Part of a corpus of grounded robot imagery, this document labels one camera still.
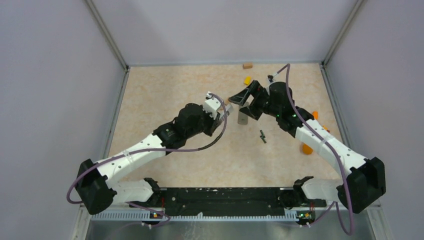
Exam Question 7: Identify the tan wooden block far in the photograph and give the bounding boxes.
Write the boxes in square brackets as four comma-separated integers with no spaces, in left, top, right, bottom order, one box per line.
[242,62,253,70]

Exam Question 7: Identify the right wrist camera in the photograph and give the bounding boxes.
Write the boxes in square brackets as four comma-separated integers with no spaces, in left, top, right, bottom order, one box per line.
[267,74,277,84]

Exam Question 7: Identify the grey battery cover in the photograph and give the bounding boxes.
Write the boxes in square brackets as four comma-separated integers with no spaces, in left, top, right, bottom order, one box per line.
[237,101,249,125]

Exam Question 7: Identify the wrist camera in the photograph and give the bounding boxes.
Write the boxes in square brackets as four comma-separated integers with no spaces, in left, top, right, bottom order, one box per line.
[267,74,277,84]
[203,91,222,119]

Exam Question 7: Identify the green battery long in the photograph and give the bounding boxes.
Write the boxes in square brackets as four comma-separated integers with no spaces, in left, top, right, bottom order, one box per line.
[260,135,267,144]

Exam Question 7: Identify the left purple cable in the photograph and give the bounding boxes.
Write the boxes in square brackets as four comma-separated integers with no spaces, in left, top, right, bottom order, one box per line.
[66,92,229,229]

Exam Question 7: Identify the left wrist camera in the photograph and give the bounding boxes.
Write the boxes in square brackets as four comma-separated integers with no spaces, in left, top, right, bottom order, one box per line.
[203,91,222,119]

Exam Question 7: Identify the purple cable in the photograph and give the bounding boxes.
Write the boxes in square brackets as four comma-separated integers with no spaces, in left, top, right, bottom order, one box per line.
[269,63,355,236]
[66,92,229,229]

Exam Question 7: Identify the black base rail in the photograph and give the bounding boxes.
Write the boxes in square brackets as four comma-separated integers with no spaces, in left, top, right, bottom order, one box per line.
[133,187,327,217]

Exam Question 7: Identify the yellow block left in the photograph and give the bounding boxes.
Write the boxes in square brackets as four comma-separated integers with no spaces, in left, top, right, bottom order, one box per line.
[243,76,252,85]

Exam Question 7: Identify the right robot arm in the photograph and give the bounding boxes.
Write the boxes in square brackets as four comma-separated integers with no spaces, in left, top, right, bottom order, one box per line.
[228,80,387,214]

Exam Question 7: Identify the orange toy brick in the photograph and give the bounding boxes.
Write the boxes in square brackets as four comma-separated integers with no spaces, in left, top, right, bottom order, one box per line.
[322,125,330,133]

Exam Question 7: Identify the orange toy carrot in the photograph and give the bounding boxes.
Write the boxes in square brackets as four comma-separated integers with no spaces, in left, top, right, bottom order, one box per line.
[301,111,319,155]

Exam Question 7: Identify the white remote control with buttons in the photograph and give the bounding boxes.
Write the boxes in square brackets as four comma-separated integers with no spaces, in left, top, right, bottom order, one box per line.
[225,103,234,116]

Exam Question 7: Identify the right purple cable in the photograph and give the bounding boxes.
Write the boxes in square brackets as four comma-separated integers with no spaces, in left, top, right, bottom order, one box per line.
[269,63,355,236]

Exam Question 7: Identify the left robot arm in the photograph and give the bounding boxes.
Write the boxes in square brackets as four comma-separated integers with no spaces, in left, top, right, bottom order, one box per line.
[71,98,233,215]

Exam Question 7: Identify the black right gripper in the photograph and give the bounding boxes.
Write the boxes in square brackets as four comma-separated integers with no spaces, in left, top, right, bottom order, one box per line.
[228,80,281,121]

